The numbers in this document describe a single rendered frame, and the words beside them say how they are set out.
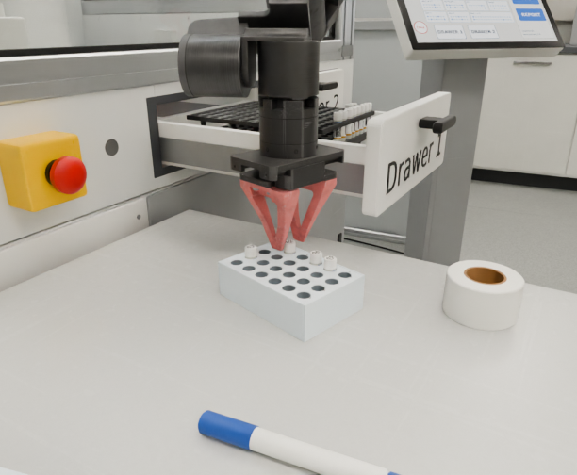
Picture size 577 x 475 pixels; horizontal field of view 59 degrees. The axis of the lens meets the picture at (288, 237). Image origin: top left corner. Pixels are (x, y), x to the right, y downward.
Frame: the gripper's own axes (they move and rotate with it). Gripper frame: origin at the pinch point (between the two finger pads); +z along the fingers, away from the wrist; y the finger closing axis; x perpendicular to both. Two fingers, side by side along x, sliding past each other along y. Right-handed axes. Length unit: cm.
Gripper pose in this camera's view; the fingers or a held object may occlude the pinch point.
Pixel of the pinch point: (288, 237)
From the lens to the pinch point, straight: 53.9
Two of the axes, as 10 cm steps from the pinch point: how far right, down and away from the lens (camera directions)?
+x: 7.0, 2.7, -6.6
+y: -7.1, 2.7, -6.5
